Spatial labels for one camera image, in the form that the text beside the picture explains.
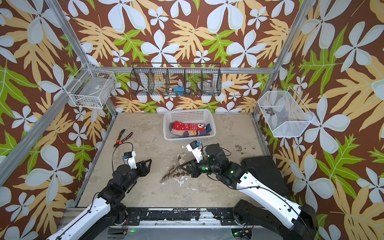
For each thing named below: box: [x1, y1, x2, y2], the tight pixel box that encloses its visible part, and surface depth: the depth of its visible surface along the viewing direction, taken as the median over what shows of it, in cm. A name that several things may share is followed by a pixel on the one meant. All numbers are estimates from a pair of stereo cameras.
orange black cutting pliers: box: [113, 129, 133, 149], surface depth 106 cm
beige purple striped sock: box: [169, 123, 212, 137], surface depth 106 cm
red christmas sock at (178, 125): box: [172, 121, 206, 131], surface depth 107 cm
